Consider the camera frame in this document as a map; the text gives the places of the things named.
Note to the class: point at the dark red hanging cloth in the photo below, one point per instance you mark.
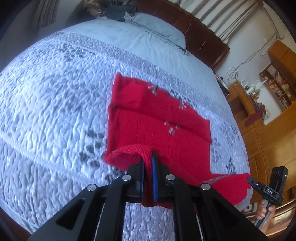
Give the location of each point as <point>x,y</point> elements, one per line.
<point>260,113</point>

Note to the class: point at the dark wooden headboard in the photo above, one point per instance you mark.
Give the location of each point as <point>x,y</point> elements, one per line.
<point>200,41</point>

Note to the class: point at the light blue pillow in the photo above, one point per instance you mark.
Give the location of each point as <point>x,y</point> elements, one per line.
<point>160,28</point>

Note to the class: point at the dark bedside table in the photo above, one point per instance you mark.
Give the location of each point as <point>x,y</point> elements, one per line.
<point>222,85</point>

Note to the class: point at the wooden wall shelf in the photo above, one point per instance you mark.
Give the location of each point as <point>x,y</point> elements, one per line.
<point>279,84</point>

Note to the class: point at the pile of dark clothes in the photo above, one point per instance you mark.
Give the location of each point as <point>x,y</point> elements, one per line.
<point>109,9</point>

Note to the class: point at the red knit sweater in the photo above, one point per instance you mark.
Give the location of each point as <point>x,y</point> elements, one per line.
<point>146,121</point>

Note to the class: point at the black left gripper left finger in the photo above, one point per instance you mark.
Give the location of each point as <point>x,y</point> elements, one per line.
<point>96,213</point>

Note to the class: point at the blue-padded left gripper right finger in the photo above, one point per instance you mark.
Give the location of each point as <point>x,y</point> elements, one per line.
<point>200,212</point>

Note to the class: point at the beige window curtain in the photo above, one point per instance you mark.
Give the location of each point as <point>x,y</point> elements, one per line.
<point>45,14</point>

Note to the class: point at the wooden cabinet unit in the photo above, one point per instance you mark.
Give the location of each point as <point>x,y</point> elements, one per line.
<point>273,144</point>

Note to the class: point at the grey quilted floral bedspread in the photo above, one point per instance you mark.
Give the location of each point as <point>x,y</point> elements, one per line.
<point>54,99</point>

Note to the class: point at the black tracker camera box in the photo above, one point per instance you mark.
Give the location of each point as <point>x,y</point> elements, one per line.
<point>278,179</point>

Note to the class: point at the person's right hand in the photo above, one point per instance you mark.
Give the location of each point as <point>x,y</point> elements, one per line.
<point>261,213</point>

